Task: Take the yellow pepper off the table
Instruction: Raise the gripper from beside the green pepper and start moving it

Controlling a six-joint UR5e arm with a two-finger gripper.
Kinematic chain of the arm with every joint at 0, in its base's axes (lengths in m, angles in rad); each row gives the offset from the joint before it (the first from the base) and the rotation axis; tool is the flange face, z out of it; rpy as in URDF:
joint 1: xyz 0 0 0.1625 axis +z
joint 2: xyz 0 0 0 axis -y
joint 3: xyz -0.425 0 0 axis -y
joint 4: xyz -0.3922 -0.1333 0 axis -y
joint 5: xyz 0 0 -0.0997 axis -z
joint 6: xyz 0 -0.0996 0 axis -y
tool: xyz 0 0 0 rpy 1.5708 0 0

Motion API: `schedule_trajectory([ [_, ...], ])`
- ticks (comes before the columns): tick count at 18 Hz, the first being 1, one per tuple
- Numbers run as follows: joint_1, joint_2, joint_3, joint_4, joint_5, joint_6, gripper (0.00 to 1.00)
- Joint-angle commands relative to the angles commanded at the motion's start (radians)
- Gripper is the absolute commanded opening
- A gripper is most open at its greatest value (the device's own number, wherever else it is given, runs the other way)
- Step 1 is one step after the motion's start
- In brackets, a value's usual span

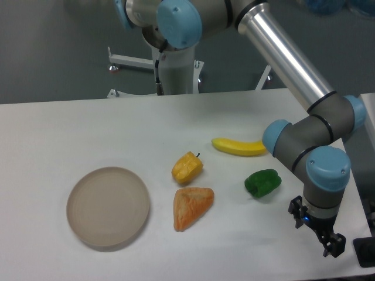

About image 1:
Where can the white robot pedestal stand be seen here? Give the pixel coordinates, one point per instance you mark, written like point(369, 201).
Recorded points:
point(176, 72)

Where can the yellow bell pepper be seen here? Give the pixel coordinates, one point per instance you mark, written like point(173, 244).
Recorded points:
point(187, 168)

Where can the yellow banana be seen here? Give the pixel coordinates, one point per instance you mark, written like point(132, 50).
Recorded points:
point(239, 148)

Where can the black device at table edge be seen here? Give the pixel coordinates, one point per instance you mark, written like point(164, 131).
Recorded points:
point(364, 249)

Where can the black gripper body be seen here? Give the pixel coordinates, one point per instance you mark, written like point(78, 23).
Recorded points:
point(320, 220)

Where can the beige round plate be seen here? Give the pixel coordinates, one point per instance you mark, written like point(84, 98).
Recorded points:
point(108, 207)

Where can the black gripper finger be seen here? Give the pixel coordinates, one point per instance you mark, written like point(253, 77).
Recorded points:
point(296, 209)
point(333, 243)

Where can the orange triangular pastry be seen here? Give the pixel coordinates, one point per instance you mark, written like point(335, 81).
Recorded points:
point(189, 204)

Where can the silver and grey robot arm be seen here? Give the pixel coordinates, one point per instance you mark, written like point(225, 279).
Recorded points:
point(174, 28)

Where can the green bell pepper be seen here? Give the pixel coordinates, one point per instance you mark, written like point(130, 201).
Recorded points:
point(262, 182)

